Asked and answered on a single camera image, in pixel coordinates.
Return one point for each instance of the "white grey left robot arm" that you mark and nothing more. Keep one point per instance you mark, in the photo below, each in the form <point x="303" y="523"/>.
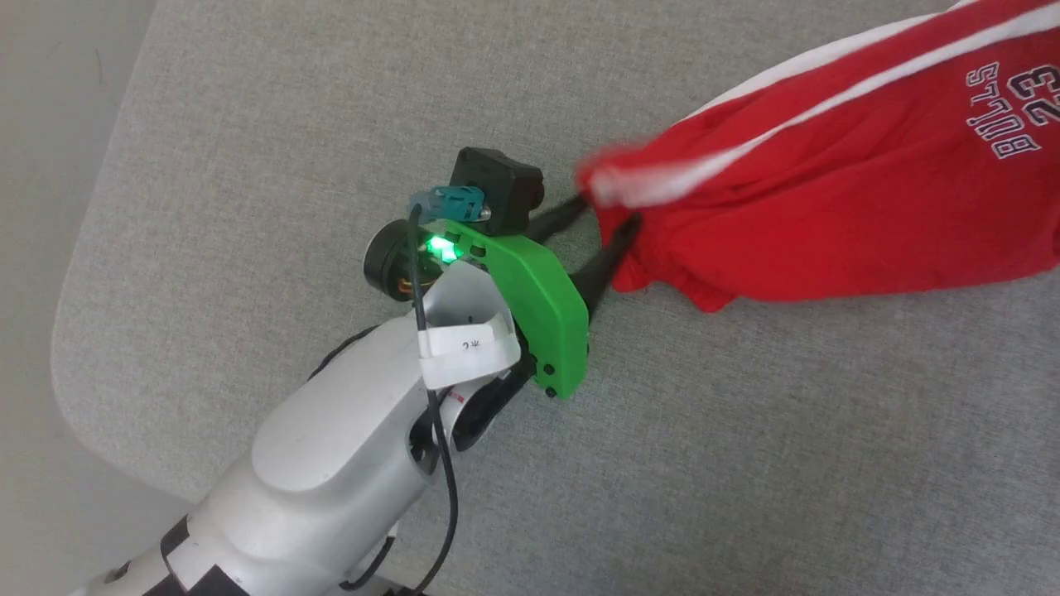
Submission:
<point x="348" y="447"/>

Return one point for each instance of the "red basketball shorts white trim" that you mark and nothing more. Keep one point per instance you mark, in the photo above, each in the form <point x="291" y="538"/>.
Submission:
<point x="828" y="182"/>

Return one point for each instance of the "grey fabric sofa cushion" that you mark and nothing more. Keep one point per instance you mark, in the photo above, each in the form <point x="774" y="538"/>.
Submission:
<point x="745" y="430"/>

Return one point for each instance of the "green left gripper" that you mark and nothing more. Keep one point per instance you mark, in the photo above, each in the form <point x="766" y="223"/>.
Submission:
<point x="546" y="314"/>

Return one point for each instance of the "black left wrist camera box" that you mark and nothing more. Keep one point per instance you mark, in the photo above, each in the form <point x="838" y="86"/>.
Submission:
<point x="497" y="189"/>

